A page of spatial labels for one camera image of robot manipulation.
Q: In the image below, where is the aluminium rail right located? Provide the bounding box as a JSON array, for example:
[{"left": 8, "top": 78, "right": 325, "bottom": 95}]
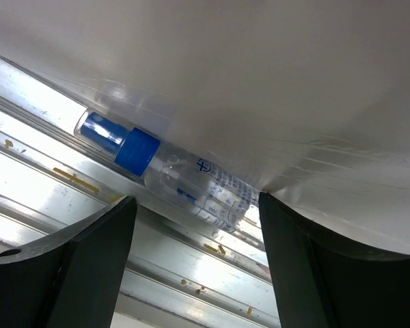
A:
[{"left": 0, "top": 57, "right": 280, "bottom": 327}]

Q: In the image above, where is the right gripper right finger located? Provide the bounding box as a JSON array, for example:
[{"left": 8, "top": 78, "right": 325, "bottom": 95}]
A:
[{"left": 259, "top": 193, "right": 410, "bottom": 327}]

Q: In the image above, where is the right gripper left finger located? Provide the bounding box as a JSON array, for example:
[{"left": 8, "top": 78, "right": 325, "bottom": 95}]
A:
[{"left": 0, "top": 196, "right": 137, "bottom": 327}]

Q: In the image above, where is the clear spray bottle blue cap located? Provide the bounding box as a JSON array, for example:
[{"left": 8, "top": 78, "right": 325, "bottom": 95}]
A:
[{"left": 74, "top": 109, "right": 262, "bottom": 243}]

